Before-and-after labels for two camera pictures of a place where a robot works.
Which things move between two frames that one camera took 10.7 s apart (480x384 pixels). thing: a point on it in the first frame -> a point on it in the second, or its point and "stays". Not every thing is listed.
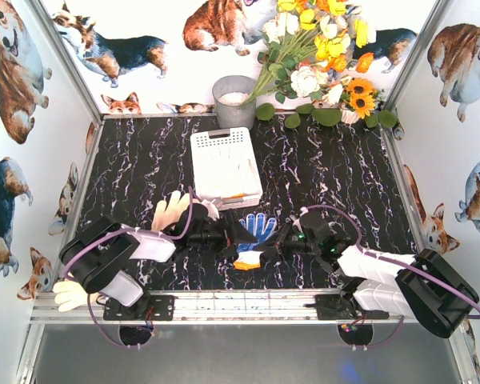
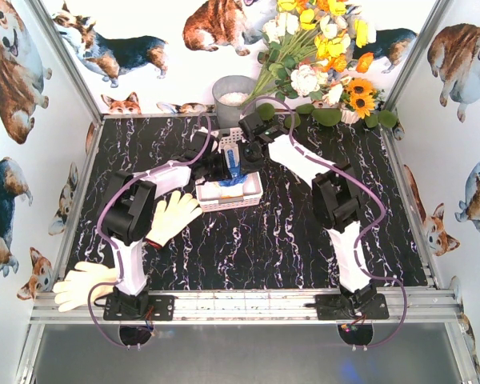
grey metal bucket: [229, 94] stays
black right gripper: [278, 246] -> [246, 153]
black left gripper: [222, 238] -> [222, 166]
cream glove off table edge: [70, 295] stays
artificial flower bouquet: [310, 48] stays
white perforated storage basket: [226, 168] stays
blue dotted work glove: [249, 254] -> [237, 178]
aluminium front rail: [282, 309] stays
